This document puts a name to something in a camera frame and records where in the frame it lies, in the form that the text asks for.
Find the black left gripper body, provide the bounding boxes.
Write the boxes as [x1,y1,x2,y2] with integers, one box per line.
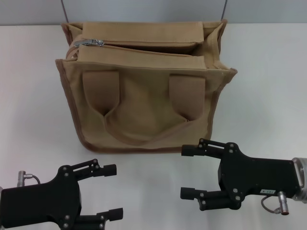
[0,164,84,230]

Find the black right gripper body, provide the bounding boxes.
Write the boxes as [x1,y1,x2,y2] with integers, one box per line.
[217,142,300,211]

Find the khaki canvas food bag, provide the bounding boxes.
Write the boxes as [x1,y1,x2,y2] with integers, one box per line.
[54,19,238,154]

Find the silver metal zipper slider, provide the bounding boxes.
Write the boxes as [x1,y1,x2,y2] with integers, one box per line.
[73,38,105,47]

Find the right wrist cable with plugs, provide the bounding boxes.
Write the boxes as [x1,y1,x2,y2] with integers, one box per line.
[260,191,292,214]

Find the wrist cable with plugs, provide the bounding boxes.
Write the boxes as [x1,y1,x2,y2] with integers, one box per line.
[260,191,292,214]
[16,170,40,187]

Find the left wrist cable with plugs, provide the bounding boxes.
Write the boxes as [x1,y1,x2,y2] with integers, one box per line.
[16,170,40,187]

